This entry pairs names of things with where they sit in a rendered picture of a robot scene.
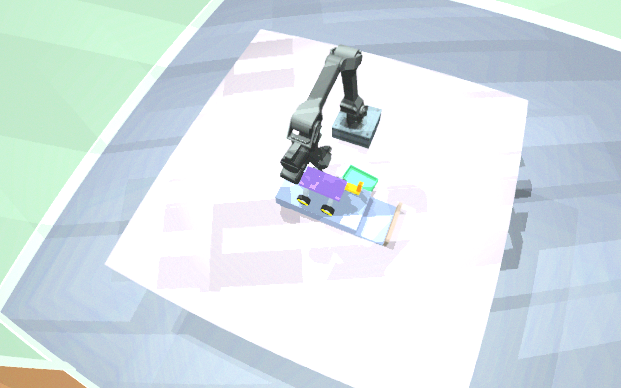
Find light blue ramp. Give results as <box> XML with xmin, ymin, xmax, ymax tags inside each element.
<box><xmin>275</xmin><ymin>179</ymin><xmax>402</xmax><ymax>246</ymax></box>

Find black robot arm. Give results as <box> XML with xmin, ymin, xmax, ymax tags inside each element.
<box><xmin>280</xmin><ymin>44</ymin><xmax>369</xmax><ymax>173</ymax></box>

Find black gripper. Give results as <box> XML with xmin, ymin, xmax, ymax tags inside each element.
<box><xmin>280</xmin><ymin>131</ymin><xmax>323</xmax><ymax>185</ymax></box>

